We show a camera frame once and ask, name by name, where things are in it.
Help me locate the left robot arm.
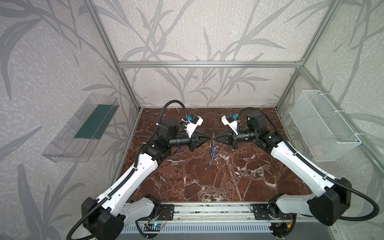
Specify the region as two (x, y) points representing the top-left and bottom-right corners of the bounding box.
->
(67, 115), (210, 240)

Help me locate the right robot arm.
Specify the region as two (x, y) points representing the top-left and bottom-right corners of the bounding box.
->
(215, 110), (351, 226)

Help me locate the green circuit board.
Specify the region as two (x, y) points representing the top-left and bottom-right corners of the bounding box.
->
(145, 223), (166, 232)

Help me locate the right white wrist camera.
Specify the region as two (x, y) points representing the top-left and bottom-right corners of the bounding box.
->
(221, 114), (240, 135)

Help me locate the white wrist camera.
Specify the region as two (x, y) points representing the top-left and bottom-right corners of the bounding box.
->
(186, 114), (204, 138)
(221, 114), (240, 135)

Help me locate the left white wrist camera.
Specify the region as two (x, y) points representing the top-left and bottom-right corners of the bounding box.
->
(186, 114), (204, 138)

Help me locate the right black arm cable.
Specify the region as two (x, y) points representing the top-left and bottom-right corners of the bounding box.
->
(238, 107), (380, 222)

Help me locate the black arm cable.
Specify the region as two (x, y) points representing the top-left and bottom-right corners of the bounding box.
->
(238, 107), (380, 222)
(65, 100), (189, 240)

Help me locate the aluminium frame crossbar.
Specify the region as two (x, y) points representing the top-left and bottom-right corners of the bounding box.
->
(118, 61), (302, 69)

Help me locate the aluminium front rail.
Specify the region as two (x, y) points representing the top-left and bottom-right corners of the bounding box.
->
(86, 201), (313, 224)

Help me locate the white wire mesh basket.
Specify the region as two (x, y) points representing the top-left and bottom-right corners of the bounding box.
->
(290, 90), (362, 162)

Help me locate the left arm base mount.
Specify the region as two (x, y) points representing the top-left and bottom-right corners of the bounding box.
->
(146, 204), (175, 221)

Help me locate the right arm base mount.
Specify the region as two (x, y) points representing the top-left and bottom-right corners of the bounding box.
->
(250, 203), (293, 221)

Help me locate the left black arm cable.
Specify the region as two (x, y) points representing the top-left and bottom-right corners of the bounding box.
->
(65, 100), (189, 240)

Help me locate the clear plastic wall shelf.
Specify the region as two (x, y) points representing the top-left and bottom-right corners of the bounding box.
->
(42, 94), (120, 163)

